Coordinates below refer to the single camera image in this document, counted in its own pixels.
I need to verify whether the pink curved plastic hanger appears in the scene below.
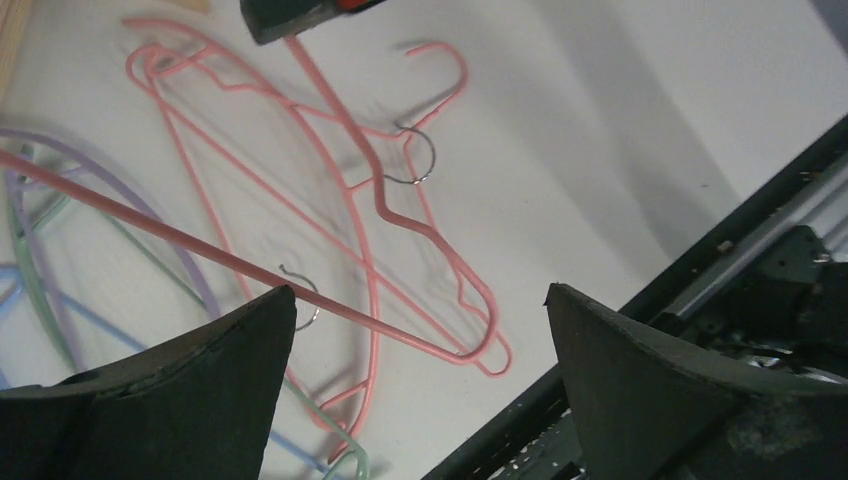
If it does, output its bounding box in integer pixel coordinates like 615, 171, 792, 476
122, 18, 382, 319

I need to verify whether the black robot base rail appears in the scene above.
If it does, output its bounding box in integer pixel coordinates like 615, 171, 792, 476
430, 121, 847, 479

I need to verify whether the blue plastic hanger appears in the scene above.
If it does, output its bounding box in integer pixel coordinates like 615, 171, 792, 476
1, 264, 344, 479

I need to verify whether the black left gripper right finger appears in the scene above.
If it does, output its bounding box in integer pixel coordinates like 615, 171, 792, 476
545, 284, 847, 479

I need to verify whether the green plastic hanger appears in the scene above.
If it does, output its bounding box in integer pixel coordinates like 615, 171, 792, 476
4, 170, 371, 479

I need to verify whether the pink notched hanger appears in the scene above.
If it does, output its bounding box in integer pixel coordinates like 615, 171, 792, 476
125, 39, 513, 379

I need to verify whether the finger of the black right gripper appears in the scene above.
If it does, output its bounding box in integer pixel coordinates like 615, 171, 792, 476
239, 0, 382, 45

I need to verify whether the wooden clothes rack frame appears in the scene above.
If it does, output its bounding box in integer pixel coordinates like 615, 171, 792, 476
1, 1, 223, 106

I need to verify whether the purple plastic hanger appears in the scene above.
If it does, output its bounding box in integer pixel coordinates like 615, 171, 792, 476
0, 127, 223, 372

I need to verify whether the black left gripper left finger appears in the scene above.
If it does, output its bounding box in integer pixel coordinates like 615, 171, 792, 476
1, 286, 297, 479

